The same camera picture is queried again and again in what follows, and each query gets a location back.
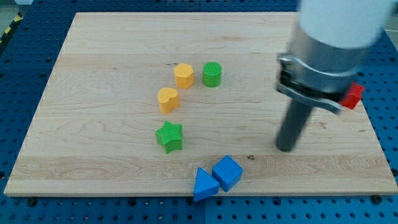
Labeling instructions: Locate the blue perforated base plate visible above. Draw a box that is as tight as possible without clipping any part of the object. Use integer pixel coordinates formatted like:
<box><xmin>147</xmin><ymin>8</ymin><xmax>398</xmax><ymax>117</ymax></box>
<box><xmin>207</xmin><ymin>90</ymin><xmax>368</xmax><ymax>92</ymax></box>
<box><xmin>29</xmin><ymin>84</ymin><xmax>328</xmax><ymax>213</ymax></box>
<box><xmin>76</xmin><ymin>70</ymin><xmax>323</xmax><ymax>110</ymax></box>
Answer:
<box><xmin>1</xmin><ymin>0</ymin><xmax>397</xmax><ymax>223</ymax></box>

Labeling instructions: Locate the yellow heart block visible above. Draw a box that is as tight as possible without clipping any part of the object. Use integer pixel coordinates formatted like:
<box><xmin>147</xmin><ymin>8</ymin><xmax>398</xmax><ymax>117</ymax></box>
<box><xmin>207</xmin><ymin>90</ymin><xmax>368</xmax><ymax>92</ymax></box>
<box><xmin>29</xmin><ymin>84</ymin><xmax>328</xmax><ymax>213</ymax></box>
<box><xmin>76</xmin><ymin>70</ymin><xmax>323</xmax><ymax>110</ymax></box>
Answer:
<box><xmin>157</xmin><ymin>88</ymin><xmax>180</xmax><ymax>114</ymax></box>

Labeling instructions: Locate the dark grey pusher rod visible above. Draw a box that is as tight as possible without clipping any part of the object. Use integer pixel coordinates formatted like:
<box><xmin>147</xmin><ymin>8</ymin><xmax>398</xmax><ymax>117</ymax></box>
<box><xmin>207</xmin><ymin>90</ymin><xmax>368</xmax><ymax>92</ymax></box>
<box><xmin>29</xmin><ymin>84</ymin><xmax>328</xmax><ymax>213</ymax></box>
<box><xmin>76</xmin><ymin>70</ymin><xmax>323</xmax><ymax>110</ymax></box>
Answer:
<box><xmin>275</xmin><ymin>100</ymin><xmax>313</xmax><ymax>152</ymax></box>

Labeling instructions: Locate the red block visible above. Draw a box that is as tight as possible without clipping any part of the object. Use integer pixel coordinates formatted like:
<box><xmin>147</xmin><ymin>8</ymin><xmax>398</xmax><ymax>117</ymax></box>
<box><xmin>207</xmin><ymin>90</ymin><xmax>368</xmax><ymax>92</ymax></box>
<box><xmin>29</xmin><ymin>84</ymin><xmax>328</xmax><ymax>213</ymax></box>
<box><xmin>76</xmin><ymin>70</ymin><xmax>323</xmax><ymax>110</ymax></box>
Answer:
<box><xmin>338</xmin><ymin>82</ymin><xmax>365</xmax><ymax>110</ymax></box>

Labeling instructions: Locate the blue triangle block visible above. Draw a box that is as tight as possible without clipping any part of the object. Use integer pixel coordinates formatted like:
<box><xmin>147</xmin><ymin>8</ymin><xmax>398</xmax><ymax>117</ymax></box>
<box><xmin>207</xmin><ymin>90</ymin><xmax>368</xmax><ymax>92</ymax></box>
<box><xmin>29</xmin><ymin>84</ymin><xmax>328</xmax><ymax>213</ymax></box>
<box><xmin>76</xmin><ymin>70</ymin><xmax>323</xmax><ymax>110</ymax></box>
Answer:
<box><xmin>193</xmin><ymin>168</ymin><xmax>220</xmax><ymax>202</ymax></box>

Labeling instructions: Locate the yellow hexagon block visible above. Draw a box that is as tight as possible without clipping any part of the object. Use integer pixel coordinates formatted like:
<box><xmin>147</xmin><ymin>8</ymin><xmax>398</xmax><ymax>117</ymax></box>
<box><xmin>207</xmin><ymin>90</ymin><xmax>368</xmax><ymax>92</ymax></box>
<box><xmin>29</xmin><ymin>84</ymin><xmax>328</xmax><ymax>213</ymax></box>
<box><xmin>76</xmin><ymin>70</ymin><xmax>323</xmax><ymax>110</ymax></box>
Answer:
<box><xmin>174</xmin><ymin>63</ymin><xmax>195</xmax><ymax>89</ymax></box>

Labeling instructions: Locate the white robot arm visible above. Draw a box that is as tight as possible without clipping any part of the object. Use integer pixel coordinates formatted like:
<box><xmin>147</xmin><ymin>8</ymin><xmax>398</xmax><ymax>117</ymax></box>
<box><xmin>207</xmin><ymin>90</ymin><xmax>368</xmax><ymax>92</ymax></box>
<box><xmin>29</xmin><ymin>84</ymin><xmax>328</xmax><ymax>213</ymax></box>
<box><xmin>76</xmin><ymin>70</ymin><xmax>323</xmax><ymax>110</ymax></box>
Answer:
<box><xmin>275</xmin><ymin>0</ymin><xmax>394</xmax><ymax>152</ymax></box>

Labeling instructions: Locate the green cylinder block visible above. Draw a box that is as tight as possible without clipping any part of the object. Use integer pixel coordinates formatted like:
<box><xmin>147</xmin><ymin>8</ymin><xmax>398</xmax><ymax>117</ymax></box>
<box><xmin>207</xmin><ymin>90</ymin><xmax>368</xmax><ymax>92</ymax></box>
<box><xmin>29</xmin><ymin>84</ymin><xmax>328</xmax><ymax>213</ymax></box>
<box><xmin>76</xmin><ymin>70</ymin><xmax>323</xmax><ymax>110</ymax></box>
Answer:
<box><xmin>202</xmin><ymin>62</ymin><xmax>222</xmax><ymax>88</ymax></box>

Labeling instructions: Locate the blue cube block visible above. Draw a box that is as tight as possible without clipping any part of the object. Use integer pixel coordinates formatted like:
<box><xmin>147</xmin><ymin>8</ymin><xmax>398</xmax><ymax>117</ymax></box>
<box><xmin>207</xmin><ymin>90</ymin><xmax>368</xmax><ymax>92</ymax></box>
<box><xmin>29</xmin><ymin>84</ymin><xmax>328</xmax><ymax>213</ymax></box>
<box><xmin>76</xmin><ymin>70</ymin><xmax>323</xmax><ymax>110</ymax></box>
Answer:
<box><xmin>212</xmin><ymin>155</ymin><xmax>244</xmax><ymax>192</ymax></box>

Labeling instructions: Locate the green star block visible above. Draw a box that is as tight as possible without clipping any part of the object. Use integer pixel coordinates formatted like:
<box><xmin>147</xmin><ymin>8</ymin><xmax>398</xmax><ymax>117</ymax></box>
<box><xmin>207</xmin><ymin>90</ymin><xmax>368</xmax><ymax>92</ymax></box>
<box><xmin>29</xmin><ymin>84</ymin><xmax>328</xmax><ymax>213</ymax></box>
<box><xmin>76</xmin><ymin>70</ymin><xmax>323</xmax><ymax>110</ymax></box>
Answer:
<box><xmin>155</xmin><ymin>120</ymin><xmax>183</xmax><ymax>154</ymax></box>

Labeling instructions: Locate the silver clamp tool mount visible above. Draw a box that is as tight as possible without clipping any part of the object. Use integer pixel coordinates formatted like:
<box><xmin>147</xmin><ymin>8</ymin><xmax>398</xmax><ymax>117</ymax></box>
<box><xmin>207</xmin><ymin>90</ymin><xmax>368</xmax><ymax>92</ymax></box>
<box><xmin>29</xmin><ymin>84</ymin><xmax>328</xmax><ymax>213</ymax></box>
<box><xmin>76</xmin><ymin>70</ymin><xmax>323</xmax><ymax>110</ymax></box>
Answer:
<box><xmin>277</xmin><ymin>24</ymin><xmax>368</xmax><ymax>114</ymax></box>

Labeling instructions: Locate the wooden board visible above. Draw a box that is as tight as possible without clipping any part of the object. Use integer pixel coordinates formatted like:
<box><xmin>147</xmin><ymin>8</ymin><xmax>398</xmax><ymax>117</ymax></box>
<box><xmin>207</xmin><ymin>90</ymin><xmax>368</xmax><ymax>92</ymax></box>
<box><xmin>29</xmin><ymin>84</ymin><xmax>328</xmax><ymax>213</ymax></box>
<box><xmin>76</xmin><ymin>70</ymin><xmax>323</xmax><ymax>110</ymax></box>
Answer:
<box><xmin>4</xmin><ymin>12</ymin><xmax>397</xmax><ymax>197</ymax></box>

